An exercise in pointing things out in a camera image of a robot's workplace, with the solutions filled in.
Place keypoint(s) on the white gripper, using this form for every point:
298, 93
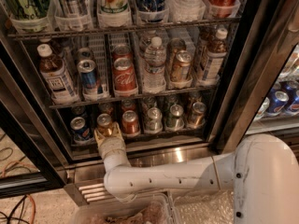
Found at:
112, 146

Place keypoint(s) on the orange soda can front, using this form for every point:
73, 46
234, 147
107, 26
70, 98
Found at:
104, 124

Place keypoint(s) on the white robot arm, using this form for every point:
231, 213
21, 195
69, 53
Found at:
262, 173

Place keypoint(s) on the red soda can bottom front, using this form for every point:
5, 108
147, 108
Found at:
129, 122

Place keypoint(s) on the blue pepsi can bottom front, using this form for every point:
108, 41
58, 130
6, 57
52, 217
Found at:
81, 131

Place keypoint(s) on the metal fridge vent grille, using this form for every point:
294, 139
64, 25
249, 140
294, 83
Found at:
168, 156

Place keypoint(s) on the silver green can bottom front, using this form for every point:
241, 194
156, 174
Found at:
153, 120

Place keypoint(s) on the red coca-cola can front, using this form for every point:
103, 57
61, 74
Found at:
124, 74

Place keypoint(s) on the red coca-cola can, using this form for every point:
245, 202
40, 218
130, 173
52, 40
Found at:
122, 51
124, 74

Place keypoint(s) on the blue can middle shelf front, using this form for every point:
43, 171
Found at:
90, 79

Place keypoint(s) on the blue can shelf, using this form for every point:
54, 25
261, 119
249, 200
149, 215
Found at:
84, 54
90, 79

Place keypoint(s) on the fridge door left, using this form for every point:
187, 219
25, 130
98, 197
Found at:
23, 122

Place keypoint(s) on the red coca-cola can rear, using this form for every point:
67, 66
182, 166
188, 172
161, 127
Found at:
122, 51

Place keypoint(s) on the blue can middle shelf rear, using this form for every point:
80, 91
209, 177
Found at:
84, 54

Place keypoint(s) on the gold can bottom right front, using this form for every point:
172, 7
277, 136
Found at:
197, 113

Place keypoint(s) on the gold can middle shelf front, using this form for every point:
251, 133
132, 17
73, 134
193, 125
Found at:
181, 66

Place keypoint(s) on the gold can shelf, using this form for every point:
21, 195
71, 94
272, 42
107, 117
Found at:
181, 66
174, 45

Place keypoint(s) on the gold can middle shelf rear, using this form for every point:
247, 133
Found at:
174, 45

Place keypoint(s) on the silver can top shelf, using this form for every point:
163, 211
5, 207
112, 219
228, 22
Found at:
74, 8

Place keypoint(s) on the pepsi can compartment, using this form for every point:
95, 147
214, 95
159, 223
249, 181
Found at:
277, 100
292, 89

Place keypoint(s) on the pepsi can right compartment rear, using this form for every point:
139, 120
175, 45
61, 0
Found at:
292, 89

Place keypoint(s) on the clear water bottle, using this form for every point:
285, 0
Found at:
155, 57

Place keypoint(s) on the iced tea bottle left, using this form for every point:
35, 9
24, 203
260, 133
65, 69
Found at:
55, 73

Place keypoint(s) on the iced tea bottle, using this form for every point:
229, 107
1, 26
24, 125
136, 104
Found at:
213, 55
55, 73

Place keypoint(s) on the clear plastic bin left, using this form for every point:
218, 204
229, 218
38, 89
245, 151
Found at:
144, 209

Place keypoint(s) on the clear plastic bin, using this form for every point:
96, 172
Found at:
202, 209
144, 209

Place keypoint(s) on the clear plastic bin right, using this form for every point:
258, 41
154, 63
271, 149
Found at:
202, 209

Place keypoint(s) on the bubble wrap sheet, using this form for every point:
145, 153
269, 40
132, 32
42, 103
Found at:
205, 209

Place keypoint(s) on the iced tea bottle right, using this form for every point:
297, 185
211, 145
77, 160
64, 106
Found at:
213, 55

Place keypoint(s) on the green bottle top left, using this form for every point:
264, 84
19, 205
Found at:
28, 9

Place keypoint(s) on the fridge door frame right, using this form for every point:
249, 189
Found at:
266, 36

